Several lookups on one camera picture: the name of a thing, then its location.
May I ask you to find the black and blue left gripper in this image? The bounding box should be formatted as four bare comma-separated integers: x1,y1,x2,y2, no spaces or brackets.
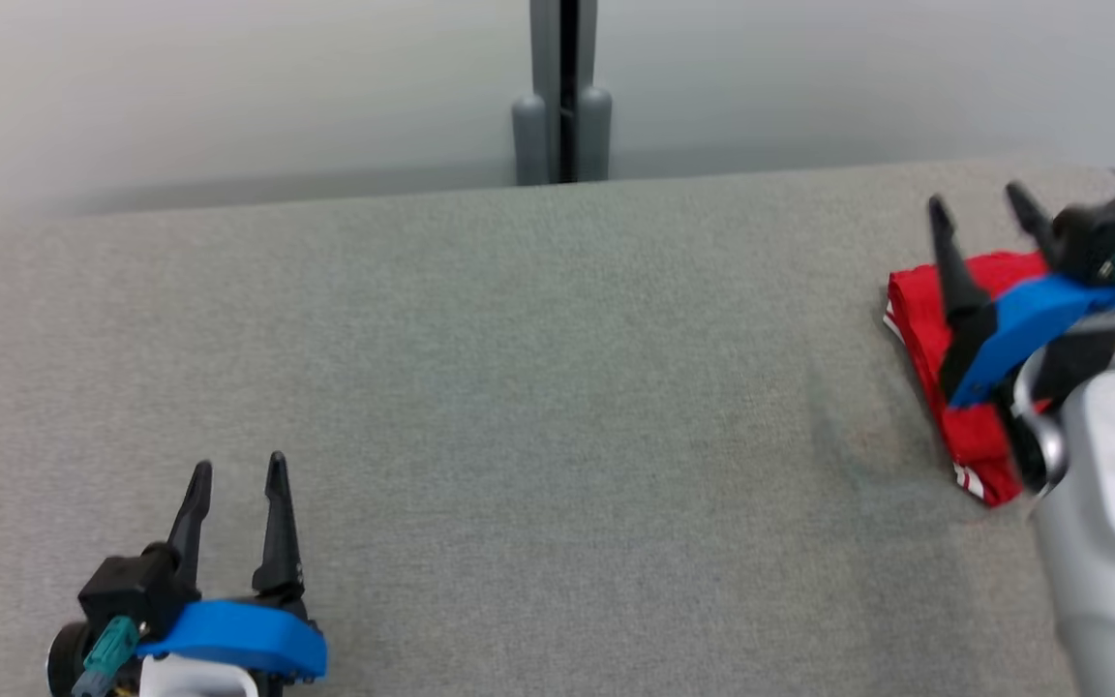
46,451,328,697

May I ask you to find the left arm cable, teal plug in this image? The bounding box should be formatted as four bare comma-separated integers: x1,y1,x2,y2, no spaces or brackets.
72,617,140,697

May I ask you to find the grey partition post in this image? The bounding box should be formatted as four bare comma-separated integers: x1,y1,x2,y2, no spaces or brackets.
512,0,614,186

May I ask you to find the red shirt with white sleeves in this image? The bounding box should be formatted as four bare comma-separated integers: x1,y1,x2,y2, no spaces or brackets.
885,250,1115,508

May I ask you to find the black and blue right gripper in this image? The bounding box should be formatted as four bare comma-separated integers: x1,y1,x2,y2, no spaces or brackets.
927,181,1115,490

